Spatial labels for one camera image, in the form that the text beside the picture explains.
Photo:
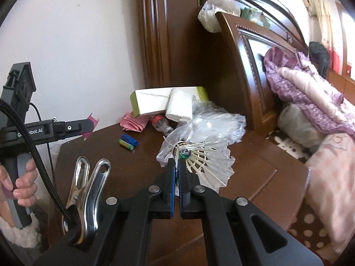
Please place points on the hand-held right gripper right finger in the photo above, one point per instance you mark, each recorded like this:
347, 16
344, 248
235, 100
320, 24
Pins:
183, 194

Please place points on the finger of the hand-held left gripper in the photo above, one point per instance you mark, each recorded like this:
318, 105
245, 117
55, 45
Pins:
72, 127

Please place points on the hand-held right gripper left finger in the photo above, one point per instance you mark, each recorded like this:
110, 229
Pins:
172, 194

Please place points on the magenta paper scrap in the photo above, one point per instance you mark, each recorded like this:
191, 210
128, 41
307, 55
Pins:
91, 122

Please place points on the white feather shuttlecock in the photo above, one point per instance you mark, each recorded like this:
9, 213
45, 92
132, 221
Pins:
210, 163

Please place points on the clear plastic bottle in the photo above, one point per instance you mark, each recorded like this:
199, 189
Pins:
162, 124

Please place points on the green white carton box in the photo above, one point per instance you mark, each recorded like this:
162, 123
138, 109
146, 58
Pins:
149, 99

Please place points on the person's left forearm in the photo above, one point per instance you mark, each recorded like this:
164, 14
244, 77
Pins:
14, 232

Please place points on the person's left hand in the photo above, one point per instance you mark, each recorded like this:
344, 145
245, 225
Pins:
26, 183

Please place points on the wooden nightstand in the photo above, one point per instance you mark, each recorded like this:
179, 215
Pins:
124, 171

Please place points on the green battery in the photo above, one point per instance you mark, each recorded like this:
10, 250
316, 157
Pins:
126, 145

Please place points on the blue battery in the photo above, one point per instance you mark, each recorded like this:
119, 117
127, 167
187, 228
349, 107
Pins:
129, 139

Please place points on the steel spring clip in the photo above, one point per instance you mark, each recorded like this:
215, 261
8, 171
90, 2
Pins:
88, 199

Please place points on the clear plastic bag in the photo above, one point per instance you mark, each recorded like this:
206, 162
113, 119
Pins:
210, 124

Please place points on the white paper towel roll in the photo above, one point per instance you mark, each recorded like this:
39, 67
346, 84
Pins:
180, 105

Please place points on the black white spotted cloth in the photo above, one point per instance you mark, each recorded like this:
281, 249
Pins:
288, 144

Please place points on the brown polka dot mattress cover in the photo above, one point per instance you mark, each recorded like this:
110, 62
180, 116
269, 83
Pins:
298, 221

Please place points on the grey pillow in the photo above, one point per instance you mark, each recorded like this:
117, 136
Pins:
296, 127

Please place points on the dark wooden headboard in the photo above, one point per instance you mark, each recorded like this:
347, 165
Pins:
177, 47

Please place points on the pink checked pillow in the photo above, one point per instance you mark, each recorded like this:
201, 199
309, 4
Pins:
332, 185

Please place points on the purple ruffled quilt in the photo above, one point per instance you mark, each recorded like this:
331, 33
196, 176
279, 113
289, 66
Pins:
305, 88

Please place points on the crumpled white plastic bag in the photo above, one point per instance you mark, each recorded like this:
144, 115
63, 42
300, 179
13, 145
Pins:
219, 11

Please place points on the green packet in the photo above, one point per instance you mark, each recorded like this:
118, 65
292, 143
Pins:
253, 16

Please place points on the dark grey garment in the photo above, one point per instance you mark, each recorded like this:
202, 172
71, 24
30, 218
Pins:
319, 58

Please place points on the bed with pink quilt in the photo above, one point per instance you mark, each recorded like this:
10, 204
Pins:
342, 84

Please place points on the small red box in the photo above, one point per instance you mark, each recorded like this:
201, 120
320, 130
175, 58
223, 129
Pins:
348, 69

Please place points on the floral curtain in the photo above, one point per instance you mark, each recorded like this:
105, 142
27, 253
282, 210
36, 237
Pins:
324, 27

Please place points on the window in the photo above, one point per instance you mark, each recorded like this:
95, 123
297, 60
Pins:
349, 36

